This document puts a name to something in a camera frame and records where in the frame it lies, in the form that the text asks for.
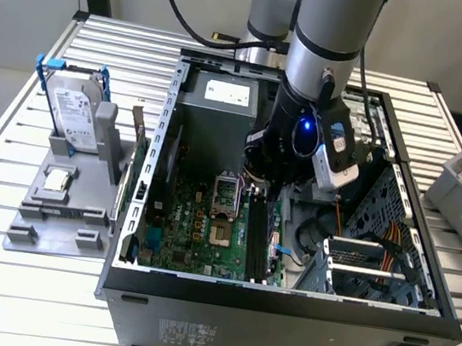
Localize CPU socket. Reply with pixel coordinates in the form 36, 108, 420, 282
207, 216, 236, 250

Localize light blue flat cable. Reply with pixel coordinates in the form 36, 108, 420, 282
271, 242, 296, 258

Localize metal disk bay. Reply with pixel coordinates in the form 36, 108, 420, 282
296, 230, 424, 307

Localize green motherboard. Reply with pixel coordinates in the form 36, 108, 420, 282
136, 170, 298, 288

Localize power supply wire bundle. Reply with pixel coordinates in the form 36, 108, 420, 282
238, 164, 274, 193

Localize orange yellow red wire bundle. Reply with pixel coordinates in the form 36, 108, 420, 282
373, 218, 407, 287

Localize wire locking lever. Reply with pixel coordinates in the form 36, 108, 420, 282
231, 173, 245, 222

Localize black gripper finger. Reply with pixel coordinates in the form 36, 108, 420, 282
267, 181, 285, 210

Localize yellow tagged black connector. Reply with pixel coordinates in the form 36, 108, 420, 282
210, 30, 239, 46

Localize silver CPU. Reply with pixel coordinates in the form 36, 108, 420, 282
41, 166, 74, 195

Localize RAM slot white clips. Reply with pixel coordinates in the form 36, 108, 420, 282
244, 188, 273, 284

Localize thin orange wire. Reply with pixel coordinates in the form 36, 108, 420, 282
330, 195, 348, 239

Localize green graphics card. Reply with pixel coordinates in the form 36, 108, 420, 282
111, 103, 159, 230

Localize grey power supply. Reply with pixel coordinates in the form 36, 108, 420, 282
165, 66, 280, 191

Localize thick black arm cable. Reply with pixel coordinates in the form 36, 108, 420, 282
147, 0, 297, 60

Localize grey parts rack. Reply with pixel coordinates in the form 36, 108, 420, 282
2, 89, 158, 268

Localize metal socket cover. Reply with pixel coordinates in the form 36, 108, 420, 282
210, 171, 243, 220

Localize black PC case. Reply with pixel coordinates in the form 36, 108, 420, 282
86, 40, 462, 346

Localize hard disk in blue carrier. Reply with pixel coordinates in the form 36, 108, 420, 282
21, 54, 116, 163

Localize dark blue cable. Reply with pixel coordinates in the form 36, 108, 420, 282
291, 210, 329, 260

